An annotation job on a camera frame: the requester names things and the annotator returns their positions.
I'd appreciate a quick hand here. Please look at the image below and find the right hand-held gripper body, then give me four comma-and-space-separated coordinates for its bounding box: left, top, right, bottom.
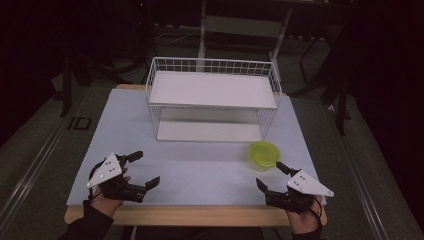
265, 169, 335, 214

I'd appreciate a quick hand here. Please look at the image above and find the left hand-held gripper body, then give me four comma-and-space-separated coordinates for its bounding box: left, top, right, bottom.
86, 152, 148, 204

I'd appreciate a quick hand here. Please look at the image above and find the green plastic bowl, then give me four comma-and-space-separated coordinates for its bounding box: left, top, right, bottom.
247, 140, 282, 172

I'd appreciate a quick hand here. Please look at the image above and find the person's right hand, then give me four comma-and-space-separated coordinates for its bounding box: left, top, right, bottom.
287, 195, 324, 236

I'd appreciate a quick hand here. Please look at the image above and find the person's left hand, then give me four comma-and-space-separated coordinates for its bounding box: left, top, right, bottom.
89, 167, 132, 219

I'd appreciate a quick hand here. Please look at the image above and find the light blue table mat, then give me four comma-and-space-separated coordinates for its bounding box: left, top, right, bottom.
65, 87, 328, 207

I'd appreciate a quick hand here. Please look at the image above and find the wooden table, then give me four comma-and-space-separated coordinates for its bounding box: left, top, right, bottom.
63, 83, 328, 228

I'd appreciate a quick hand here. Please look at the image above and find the black metal stand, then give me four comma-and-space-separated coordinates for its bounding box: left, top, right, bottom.
59, 54, 74, 118
333, 79, 352, 137

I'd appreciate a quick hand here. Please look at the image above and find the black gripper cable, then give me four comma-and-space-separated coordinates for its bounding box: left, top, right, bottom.
86, 161, 103, 205
308, 196, 324, 228

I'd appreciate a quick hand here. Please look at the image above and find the metal floor rail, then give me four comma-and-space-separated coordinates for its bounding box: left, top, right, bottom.
324, 104, 391, 240
0, 109, 79, 224

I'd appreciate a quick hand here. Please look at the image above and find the black floor bracket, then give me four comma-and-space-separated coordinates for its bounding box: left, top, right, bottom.
67, 115, 93, 131

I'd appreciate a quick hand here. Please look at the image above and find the white wire shelf rack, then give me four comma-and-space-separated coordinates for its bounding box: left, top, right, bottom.
145, 56, 283, 143

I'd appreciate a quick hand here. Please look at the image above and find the white floor cable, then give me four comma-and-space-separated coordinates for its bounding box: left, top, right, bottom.
152, 30, 202, 47

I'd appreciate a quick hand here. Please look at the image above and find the white metal stand frame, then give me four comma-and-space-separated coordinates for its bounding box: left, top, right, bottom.
195, 0, 295, 73

